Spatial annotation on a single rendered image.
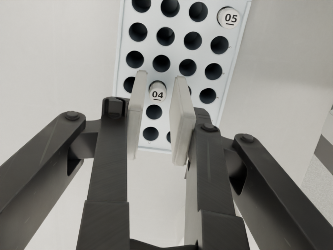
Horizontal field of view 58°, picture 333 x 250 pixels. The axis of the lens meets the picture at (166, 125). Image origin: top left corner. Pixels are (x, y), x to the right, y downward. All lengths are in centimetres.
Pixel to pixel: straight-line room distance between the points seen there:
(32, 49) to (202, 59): 14
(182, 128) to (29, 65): 16
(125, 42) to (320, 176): 126
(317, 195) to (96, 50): 130
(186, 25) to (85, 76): 10
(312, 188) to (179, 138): 129
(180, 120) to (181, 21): 8
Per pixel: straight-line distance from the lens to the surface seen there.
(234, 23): 20
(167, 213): 33
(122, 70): 22
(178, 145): 16
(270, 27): 26
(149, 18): 21
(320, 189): 145
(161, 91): 21
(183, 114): 15
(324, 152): 77
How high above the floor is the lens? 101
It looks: 64 degrees down
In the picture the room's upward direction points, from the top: 177 degrees clockwise
